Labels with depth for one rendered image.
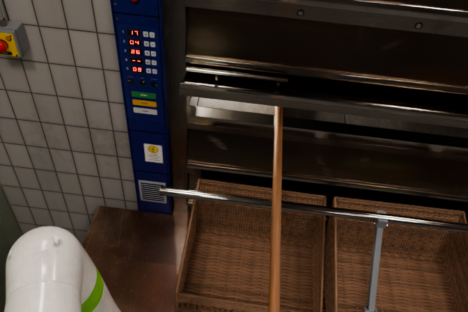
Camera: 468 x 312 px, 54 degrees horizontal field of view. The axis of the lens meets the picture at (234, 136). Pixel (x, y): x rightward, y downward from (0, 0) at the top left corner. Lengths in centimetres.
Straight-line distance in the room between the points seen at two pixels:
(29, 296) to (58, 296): 4
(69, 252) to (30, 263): 6
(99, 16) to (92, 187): 91
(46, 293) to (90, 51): 107
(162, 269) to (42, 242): 126
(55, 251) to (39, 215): 175
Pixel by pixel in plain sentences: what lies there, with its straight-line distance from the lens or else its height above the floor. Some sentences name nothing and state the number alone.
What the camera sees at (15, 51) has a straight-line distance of 171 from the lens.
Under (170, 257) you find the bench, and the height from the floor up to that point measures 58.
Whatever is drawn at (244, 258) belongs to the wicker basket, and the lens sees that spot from 205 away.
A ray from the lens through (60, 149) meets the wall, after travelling 208.
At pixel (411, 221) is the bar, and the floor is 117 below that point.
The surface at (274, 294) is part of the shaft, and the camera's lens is 127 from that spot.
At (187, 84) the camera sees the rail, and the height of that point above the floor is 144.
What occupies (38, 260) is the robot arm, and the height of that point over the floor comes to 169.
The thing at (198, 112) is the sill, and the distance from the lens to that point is 176.
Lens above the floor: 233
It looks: 44 degrees down
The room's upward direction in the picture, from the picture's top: 5 degrees clockwise
